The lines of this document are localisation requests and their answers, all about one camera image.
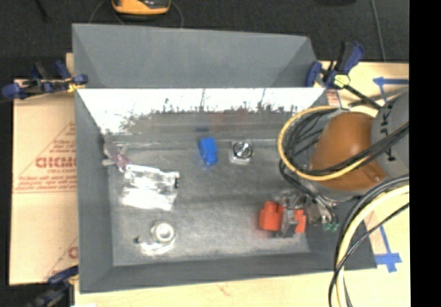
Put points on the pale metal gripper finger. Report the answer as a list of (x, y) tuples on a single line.
[(290, 223), (291, 201)]

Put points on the grey metal bin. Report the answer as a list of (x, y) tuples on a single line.
[(220, 195)]

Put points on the blue toy block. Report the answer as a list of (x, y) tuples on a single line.
[(207, 150)]

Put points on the clear round glass piece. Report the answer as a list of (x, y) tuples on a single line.
[(162, 233)]

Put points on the clear crumpled plastic packet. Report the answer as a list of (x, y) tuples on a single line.
[(150, 188)]

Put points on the small purple and clear piece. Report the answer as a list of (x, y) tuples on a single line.
[(119, 157)]

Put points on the brown cardboard board red print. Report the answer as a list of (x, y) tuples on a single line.
[(41, 168)]

